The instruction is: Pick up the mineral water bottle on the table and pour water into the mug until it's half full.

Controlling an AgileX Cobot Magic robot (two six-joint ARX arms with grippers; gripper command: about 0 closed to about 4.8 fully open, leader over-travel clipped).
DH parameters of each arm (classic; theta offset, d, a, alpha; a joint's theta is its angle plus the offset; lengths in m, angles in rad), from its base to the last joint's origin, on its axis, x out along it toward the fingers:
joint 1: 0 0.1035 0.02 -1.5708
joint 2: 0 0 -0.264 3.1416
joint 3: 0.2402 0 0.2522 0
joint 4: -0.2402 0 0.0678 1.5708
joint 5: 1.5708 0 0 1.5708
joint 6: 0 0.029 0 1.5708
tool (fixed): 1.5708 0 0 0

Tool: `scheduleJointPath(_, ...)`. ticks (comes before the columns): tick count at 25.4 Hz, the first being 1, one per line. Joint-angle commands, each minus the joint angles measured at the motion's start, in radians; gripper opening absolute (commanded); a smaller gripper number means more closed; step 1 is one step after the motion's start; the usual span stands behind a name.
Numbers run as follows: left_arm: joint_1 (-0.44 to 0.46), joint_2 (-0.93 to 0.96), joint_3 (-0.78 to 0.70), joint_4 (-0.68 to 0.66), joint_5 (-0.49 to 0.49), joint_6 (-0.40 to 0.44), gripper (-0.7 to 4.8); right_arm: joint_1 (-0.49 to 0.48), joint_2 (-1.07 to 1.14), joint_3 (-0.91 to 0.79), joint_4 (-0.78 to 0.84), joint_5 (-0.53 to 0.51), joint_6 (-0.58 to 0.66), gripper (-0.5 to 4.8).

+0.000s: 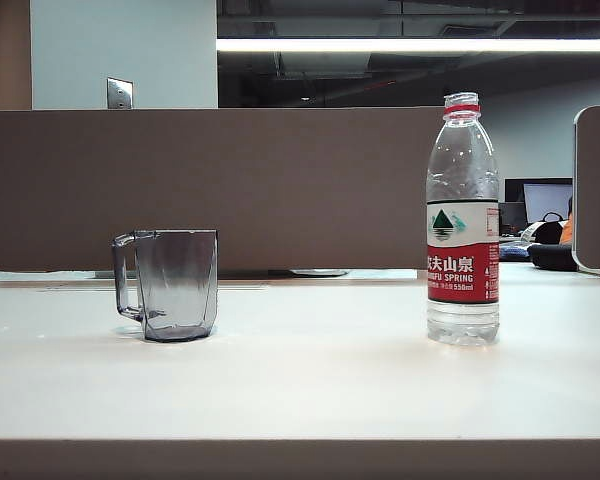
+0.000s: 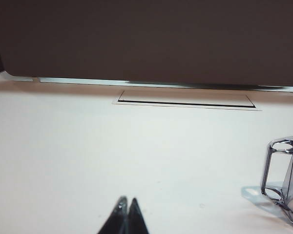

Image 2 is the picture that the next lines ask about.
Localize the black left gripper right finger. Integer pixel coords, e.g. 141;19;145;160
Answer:
127;197;150;234

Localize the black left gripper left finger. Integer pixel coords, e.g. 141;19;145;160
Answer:
97;195;128;234

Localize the long brown desk partition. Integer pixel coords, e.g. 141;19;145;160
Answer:
0;0;293;91

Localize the rectangular table cable hatch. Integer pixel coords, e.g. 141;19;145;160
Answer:
112;90;263;112

